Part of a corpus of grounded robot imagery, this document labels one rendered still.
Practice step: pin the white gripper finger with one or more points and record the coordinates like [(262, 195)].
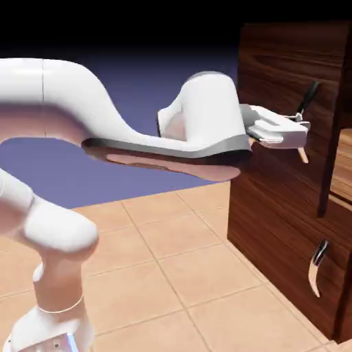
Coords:
[(295, 117)]

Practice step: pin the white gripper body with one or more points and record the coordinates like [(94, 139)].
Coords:
[(294, 137)]

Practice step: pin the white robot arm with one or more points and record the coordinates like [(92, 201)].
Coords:
[(82, 90)]

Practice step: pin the dark wood cabinet door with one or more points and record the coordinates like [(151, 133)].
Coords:
[(275, 233), (275, 68)]

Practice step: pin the dark wood cabinet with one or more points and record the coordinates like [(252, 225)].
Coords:
[(275, 220)]

